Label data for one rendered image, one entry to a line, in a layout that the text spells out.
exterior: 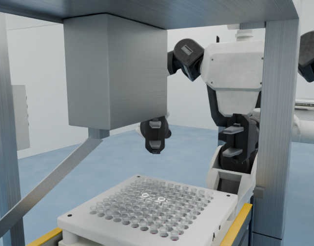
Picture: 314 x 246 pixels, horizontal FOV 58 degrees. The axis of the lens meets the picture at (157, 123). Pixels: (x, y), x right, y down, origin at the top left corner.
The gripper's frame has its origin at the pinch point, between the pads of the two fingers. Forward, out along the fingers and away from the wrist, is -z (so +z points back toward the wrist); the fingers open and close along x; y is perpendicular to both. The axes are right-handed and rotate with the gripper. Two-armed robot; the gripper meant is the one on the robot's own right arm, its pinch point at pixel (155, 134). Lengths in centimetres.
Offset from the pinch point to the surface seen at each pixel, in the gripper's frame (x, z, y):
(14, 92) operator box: -9, 37, 53
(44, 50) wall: -50, 345, 146
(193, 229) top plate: 8.0, -33.9, -4.8
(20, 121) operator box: 2, 38, 52
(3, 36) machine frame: -29, 34, 54
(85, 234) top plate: 9.3, -32.8, 12.1
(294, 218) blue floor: 96, 132, -116
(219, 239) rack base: 12.5, -29.5, -10.2
